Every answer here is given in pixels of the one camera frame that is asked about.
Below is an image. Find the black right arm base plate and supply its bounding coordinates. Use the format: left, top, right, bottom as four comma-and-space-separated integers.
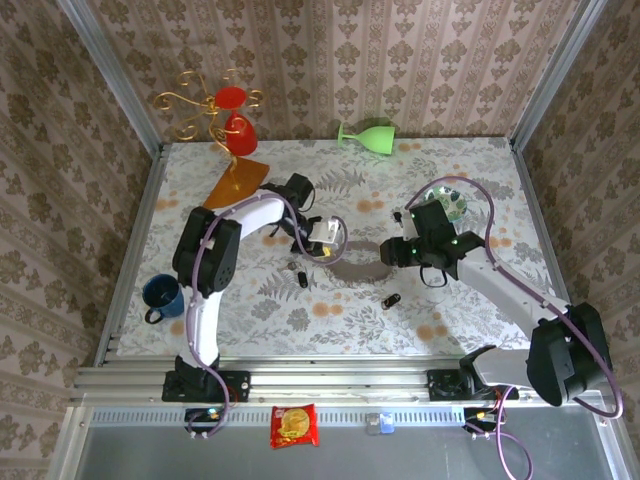
427, 369, 521, 402

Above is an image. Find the red wine glass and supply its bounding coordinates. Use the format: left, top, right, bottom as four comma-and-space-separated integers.
214, 85, 260, 157

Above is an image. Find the small leaf-patterned bowl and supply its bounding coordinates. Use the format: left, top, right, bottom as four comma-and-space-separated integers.
423, 185, 469, 224

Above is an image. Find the small blue grey device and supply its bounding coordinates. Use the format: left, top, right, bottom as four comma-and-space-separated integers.
365, 412, 395, 436

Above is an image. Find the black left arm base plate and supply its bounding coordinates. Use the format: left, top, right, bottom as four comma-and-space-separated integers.
160, 370, 252, 404

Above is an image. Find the blue mug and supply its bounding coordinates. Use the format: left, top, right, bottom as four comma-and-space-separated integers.
142, 273, 186, 325

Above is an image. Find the long aluminium base rail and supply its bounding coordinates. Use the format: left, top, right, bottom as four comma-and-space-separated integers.
72, 355, 619, 406

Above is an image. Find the green wine glass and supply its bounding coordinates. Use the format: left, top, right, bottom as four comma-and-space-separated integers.
335, 119, 397, 157

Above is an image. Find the slotted grey cable duct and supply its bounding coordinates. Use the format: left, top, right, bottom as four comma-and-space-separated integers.
89, 405, 466, 427

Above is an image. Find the gold stand with wooden base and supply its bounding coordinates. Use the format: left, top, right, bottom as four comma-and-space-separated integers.
153, 68, 271, 210

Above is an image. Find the red snack packet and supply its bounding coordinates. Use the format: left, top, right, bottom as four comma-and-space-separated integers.
269, 403, 320, 450

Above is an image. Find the aluminium side rail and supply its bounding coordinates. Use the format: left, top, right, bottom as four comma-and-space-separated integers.
508, 138, 576, 311
93, 144, 169, 369

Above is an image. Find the aluminium frame post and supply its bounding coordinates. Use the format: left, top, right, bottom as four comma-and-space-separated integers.
509, 0, 609, 151
53, 0, 165, 154

